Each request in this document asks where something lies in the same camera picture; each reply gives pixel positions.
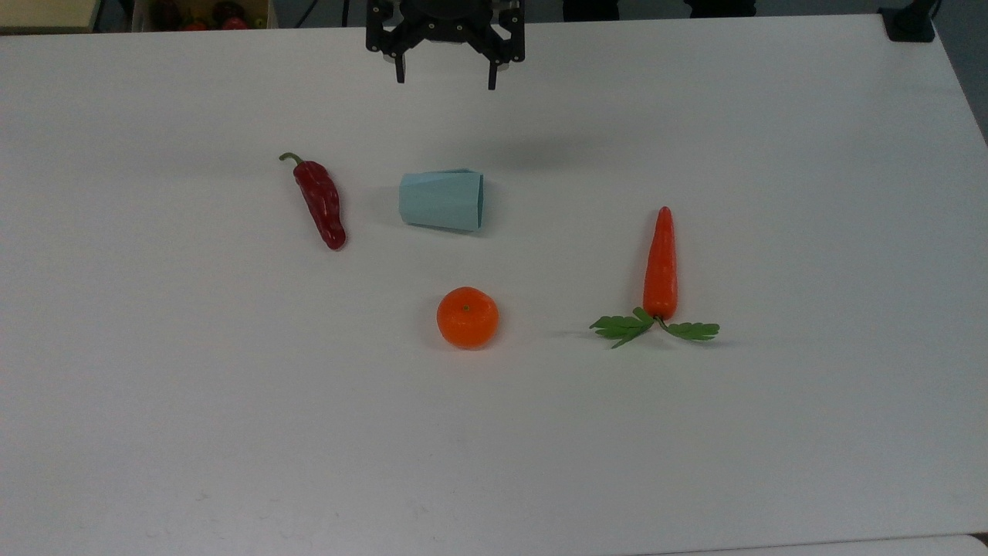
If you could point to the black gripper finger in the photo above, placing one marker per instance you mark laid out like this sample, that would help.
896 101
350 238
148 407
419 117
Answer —
400 69
492 76

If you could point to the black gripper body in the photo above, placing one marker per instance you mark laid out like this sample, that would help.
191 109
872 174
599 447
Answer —
445 23

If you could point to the light blue hexagonal mug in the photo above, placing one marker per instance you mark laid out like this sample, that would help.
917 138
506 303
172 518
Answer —
440 201

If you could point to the red chili pepper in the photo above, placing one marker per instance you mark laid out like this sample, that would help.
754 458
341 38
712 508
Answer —
322 202

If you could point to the cardboard box of toy fruit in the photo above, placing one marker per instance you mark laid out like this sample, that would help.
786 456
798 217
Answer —
201 15

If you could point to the orange mandarin fruit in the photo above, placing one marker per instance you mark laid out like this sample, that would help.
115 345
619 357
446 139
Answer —
467 317

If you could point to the orange carrot with green leaves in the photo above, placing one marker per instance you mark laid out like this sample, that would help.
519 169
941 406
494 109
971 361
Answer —
661 270

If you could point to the beige wooden board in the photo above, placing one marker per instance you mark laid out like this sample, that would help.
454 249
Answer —
46 14

